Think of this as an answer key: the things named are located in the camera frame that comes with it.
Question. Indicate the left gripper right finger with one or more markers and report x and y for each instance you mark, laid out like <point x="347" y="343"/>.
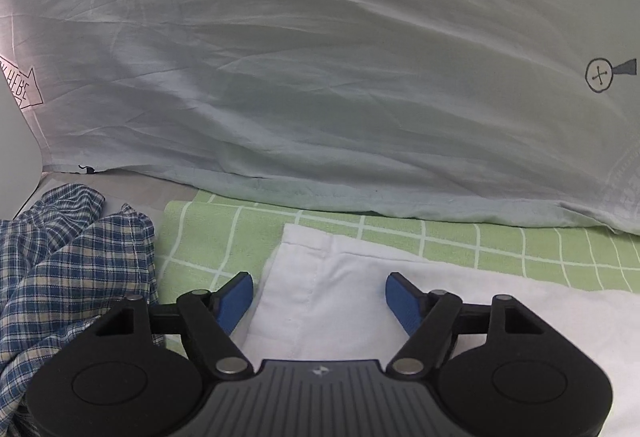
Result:
<point x="407" y="303"/>

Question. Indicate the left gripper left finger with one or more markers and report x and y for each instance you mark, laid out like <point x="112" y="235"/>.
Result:
<point x="232" y="300"/>

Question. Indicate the green checked cloth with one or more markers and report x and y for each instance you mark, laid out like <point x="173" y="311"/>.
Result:
<point x="320" y="276"/>

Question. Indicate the blue plaid shirt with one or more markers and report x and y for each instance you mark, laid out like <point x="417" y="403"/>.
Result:
<point x="64" y="263"/>

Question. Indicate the grey printed backdrop sheet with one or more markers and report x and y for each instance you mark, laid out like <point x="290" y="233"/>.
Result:
<point x="523" y="112"/>

